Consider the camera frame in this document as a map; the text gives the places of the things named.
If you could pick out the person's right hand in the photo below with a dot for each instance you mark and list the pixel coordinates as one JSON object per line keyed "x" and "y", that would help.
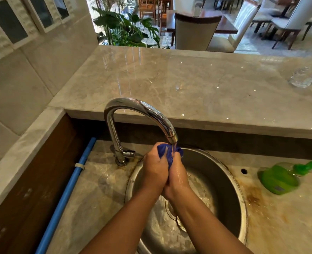
{"x": 178, "y": 182}

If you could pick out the person's left hand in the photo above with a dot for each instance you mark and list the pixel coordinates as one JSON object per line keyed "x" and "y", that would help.
{"x": 153, "y": 171}

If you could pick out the person's left fingers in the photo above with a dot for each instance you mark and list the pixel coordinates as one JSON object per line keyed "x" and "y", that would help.
{"x": 156, "y": 150}

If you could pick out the person's right fingers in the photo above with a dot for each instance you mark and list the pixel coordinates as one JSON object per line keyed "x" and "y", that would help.
{"x": 178, "y": 162}

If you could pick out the blue cloth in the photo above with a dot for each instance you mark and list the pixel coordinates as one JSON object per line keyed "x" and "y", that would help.
{"x": 164, "y": 152}

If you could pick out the person's left forearm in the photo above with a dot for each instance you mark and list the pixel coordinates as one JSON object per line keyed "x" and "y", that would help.
{"x": 124, "y": 224}

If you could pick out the person's right forearm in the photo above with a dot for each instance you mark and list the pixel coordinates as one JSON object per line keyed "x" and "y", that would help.
{"x": 206, "y": 227}

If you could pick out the chrome gooseneck faucet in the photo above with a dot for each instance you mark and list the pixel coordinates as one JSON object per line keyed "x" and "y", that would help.
{"x": 134, "y": 113}

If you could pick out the round stainless steel sink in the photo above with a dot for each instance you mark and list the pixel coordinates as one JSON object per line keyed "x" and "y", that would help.
{"x": 214, "y": 187}

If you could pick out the sink drain strainer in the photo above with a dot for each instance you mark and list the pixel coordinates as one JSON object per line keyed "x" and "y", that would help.
{"x": 173, "y": 212}

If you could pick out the white pipe clip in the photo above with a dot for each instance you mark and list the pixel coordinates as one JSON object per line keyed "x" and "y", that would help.
{"x": 79, "y": 165}

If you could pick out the blue plastic pipe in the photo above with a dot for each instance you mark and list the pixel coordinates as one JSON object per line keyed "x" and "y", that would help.
{"x": 66, "y": 195}

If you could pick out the green dish soap bottle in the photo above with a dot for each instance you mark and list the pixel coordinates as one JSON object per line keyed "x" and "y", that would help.
{"x": 280, "y": 178}

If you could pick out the green leafy potted plant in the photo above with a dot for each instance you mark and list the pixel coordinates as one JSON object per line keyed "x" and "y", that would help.
{"x": 126, "y": 29}

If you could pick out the beige chair with dark trim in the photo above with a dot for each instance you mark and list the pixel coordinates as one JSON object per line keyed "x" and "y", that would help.
{"x": 195, "y": 31}

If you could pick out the white upholstered dining chair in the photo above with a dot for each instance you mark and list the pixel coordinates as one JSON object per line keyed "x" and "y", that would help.
{"x": 232, "y": 36}
{"x": 290, "y": 21}

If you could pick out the brown wooden chair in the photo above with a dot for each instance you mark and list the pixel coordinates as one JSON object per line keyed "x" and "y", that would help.
{"x": 148, "y": 7}

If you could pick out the dark wooden dining table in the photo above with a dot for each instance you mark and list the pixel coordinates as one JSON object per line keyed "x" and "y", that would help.
{"x": 224, "y": 25}

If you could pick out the clear plastic water bottle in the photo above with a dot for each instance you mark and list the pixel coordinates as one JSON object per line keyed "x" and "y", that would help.
{"x": 304, "y": 76}

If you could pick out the white framed wall mirror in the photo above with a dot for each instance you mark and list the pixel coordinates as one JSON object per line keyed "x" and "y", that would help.
{"x": 10, "y": 23}

